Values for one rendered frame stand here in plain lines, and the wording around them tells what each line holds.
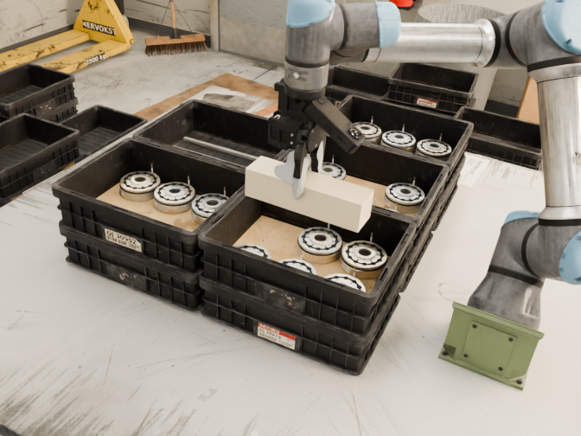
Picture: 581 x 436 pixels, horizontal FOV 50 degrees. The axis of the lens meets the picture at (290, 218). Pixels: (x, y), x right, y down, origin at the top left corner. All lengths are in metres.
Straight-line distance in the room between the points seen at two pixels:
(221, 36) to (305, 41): 4.05
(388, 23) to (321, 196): 0.32
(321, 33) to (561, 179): 0.53
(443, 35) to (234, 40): 3.82
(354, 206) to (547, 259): 0.40
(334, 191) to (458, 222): 0.80
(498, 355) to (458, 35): 0.65
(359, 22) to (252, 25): 3.86
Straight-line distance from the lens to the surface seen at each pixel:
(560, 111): 1.27
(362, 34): 1.07
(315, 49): 1.05
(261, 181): 1.20
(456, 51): 1.31
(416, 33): 1.26
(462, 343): 1.41
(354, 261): 1.40
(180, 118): 1.90
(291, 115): 1.12
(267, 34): 4.86
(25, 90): 3.25
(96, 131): 3.04
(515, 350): 1.38
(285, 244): 1.48
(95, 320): 1.50
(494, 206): 2.01
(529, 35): 1.29
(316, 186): 1.16
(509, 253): 1.37
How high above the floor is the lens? 1.71
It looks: 34 degrees down
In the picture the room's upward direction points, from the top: 4 degrees clockwise
